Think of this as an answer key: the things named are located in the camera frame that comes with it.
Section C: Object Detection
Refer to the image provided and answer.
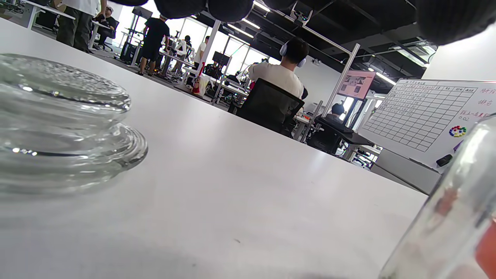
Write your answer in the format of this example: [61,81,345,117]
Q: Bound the person's left hand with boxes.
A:
[110,0,496,45]

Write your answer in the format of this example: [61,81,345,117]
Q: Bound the clear glass jar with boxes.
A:
[378,114,496,279]

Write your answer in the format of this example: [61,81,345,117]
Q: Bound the orange plastic bowl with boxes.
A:
[475,221,496,279]

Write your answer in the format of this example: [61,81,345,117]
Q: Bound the clear glass jar lid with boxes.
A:
[0,53,148,194]

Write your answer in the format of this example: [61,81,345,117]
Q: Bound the whiteboard with grid chart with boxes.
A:
[358,79,496,173]

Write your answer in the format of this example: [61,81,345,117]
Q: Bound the monitor with pink screen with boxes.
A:
[337,70,376,100]

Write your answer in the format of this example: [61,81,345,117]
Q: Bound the white headphones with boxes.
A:
[280,41,307,68]

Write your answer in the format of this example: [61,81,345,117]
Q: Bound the black office chair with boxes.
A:
[229,78,305,137]

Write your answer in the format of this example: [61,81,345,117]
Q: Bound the white and red plastic bag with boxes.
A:
[192,74,210,97]

